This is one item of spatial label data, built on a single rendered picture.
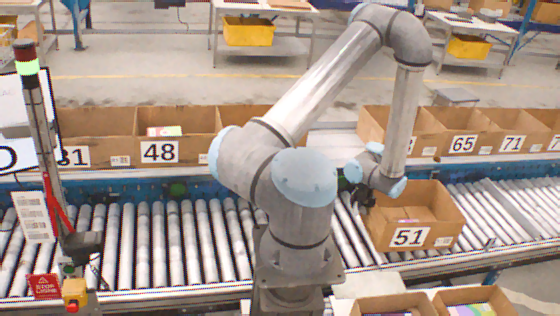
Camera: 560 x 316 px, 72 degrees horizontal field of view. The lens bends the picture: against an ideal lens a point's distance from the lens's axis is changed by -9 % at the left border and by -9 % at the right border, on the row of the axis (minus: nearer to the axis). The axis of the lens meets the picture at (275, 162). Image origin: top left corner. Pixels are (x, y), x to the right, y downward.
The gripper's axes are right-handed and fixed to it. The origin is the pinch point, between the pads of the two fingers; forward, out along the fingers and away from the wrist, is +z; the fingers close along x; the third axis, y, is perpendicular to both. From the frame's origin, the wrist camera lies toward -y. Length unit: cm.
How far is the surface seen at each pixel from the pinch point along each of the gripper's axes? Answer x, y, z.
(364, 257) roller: -3.3, 22.1, 5.7
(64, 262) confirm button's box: -115, 34, -18
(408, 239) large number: 15.6, 21.9, -2.0
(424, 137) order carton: 46, -29, -21
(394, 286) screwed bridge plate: 2.5, 39.5, 5.1
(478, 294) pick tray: 32, 53, 0
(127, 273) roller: -98, 19, 5
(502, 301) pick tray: 39, 60, -2
